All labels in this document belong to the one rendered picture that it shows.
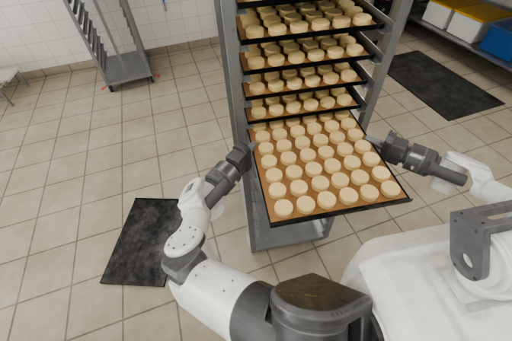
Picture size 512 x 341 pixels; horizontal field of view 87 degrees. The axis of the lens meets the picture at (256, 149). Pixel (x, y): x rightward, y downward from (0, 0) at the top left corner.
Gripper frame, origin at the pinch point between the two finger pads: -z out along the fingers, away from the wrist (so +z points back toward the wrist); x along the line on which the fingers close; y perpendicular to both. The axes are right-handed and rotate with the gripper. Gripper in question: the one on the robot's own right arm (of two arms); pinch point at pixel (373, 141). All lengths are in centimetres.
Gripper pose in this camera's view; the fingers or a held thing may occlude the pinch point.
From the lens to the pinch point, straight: 98.5
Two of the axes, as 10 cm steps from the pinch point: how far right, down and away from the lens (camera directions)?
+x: -0.4, -6.8, -7.3
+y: -5.7, 6.2, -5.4
